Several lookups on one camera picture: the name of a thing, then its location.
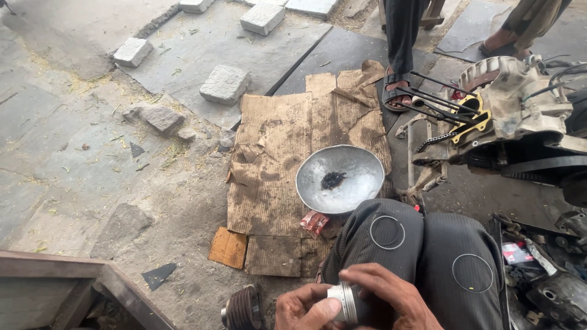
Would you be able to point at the person's right hand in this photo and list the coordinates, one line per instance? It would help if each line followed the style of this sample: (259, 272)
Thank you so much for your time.
(396, 307)

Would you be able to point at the person's left hand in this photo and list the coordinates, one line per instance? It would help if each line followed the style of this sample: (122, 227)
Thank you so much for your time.
(300, 311)

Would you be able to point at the silver metal piston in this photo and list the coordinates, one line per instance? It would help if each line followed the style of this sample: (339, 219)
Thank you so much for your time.
(345, 302)

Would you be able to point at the dark finned engine cylinder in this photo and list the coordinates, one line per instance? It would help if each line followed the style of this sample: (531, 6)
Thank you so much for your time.
(243, 309)

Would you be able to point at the person's dark striped trousers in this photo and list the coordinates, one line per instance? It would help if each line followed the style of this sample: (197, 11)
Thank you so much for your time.
(435, 238)

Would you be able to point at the red plastic packet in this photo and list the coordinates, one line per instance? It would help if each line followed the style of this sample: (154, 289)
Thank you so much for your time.
(314, 222)

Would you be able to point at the small orange cardboard piece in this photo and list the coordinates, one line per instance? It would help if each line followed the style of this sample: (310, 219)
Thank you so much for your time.
(228, 248)

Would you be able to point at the dented silver metal bowl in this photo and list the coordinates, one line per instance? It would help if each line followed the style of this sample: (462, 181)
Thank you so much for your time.
(357, 188)

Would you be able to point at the large stained cardboard sheet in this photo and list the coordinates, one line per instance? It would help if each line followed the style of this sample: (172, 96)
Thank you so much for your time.
(275, 183)

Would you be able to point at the black sooty residue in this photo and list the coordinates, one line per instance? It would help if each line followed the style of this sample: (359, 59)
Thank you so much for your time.
(333, 180)

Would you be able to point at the large black triangular scrap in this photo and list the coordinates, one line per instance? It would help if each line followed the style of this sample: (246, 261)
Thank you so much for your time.
(158, 276)

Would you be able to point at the heap of greasy engine parts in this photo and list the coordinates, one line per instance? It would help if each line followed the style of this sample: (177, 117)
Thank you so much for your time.
(545, 275)

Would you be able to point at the clear crumpled plastic scrap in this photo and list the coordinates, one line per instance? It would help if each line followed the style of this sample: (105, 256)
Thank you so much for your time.
(227, 138)

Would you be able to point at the yellow cylinder base gasket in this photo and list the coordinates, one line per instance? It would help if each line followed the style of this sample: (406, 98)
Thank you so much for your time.
(477, 123)

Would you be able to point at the black rubber drive belt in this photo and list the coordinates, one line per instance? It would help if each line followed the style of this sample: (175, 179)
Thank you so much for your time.
(545, 165)

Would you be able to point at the small grey stone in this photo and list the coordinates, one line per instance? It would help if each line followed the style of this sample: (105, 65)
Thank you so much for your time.
(186, 134)

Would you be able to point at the small black triangular scrap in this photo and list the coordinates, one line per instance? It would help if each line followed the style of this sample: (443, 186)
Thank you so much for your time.
(136, 150)

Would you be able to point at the dirty motorcycle engine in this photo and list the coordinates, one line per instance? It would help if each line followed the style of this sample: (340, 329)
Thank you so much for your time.
(518, 105)

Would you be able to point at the grey paving block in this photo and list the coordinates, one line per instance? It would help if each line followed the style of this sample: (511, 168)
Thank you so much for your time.
(133, 52)
(262, 18)
(224, 85)
(196, 5)

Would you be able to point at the large rough grey rock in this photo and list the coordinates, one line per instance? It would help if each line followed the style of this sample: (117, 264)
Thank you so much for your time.
(158, 118)

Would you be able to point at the wooden stool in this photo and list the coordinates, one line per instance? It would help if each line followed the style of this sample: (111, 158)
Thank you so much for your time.
(433, 16)

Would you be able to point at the flat grey paving slab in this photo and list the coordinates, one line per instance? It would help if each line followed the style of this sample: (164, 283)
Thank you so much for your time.
(312, 7)

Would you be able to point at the brown wooden frame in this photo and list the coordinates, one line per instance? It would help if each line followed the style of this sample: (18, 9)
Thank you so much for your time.
(55, 293)

